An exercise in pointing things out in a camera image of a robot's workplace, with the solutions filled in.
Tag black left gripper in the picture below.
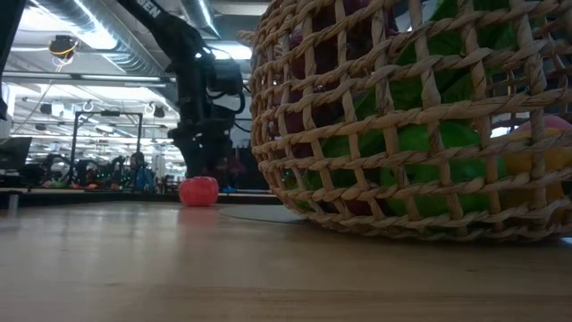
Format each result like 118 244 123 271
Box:
167 55 246 180

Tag small orange pumpkin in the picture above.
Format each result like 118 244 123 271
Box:
178 175 220 208

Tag woven straw basket rope handles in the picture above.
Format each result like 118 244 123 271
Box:
236 0 572 245

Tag green lettuce leaf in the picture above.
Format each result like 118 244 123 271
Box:
285 0 546 218

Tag yellow bell pepper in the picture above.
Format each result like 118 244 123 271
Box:
504 128 572 202

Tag person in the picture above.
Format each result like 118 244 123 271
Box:
128 151 156 192

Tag grey round mat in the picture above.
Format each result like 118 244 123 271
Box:
217 204 310 225

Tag black round ceiling device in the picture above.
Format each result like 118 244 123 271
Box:
47 34 80 59

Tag black monitor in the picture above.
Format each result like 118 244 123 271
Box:
0 136 33 174

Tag black gripper loop cable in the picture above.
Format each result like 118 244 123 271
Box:
207 87 252 134

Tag black metal stand frame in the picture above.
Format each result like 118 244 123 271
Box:
70 110 144 182

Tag silver ceiling duct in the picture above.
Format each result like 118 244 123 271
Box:
30 0 171 77

